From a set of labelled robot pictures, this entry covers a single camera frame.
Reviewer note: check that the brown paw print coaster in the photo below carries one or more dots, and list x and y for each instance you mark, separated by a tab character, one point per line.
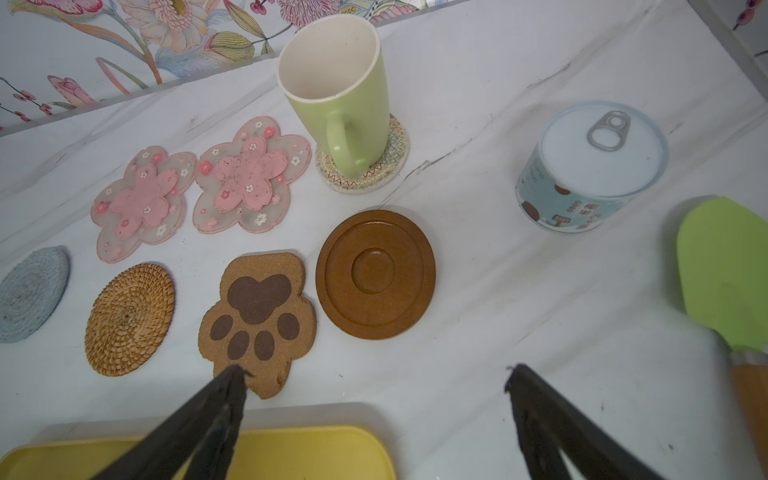
262	322

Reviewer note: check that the pink flower coaster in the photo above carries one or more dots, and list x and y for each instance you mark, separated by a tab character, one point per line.
246	181
146	206

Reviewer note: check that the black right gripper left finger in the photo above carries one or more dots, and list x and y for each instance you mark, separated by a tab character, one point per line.
199	437

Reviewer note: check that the tan rattan round coaster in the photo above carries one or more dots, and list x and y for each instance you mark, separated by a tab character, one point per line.
129	320

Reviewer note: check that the grey-blue woven round coaster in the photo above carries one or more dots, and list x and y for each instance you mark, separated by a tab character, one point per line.
31	292

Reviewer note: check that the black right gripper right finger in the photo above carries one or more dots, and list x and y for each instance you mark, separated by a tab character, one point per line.
551	430

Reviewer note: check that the lime green spatula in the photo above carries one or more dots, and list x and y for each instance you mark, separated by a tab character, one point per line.
722	262

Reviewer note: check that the colourful zigzag woven coaster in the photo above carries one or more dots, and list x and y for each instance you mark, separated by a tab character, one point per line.
379	174

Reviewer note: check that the light green mug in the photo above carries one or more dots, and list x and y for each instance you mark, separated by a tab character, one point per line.
332	73

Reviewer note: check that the dark brown round coaster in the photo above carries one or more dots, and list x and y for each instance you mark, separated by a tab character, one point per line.
376	275

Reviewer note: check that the yellow tray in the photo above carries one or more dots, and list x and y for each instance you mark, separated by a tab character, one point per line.
322	452

